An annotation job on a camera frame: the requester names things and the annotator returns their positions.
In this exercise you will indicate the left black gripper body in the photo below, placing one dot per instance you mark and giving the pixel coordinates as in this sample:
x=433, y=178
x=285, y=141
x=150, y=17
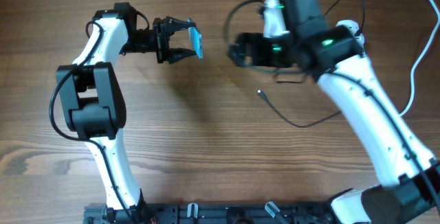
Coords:
x=161, y=39

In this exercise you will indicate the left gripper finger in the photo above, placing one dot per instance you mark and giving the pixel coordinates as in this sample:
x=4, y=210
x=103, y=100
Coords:
x=175, y=25
x=176, y=54

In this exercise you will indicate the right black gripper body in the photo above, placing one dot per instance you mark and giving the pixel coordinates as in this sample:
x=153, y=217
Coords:
x=250, y=49

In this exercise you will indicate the teal screen Galaxy smartphone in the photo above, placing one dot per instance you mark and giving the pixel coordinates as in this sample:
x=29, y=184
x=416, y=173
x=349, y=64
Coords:
x=195, y=38

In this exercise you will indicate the white power strip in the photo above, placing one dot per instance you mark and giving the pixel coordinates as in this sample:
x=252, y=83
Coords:
x=355, y=29

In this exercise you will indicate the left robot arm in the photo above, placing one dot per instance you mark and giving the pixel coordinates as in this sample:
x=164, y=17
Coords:
x=87, y=104

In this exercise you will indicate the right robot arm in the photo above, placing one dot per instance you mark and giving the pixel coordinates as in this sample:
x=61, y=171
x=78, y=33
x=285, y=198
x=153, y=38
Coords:
x=297, y=40

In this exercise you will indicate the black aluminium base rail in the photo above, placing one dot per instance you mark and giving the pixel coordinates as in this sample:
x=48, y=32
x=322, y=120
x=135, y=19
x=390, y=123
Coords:
x=193, y=213

